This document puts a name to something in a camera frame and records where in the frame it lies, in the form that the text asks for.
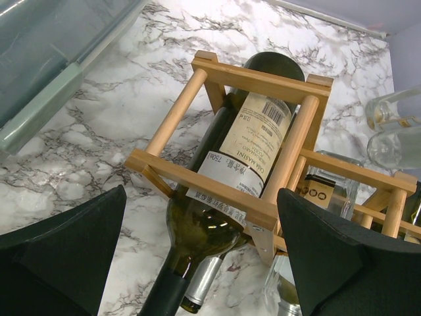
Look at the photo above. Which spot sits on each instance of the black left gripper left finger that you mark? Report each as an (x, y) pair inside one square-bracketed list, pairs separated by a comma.
[(60, 265)]

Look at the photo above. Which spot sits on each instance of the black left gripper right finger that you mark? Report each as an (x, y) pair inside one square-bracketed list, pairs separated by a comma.
[(341, 268)]

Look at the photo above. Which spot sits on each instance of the clear square liquor bottle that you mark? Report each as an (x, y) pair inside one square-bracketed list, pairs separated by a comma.
[(333, 193)]

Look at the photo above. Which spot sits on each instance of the tall clear glass bottle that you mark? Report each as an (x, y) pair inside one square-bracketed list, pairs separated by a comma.
[(395, 149)]

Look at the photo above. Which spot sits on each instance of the green wine bottle brown label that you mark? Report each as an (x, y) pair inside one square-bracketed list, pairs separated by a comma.
[(201, 282)]

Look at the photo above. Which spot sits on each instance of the dark green wine bottle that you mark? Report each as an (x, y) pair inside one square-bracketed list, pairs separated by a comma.
[(239, 150)]

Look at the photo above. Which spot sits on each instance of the green bottle silver capsule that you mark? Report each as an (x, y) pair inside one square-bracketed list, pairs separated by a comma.
[(411, 214)]

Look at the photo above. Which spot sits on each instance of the translucent green storage box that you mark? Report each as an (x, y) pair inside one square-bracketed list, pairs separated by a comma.
[(47, 48)]

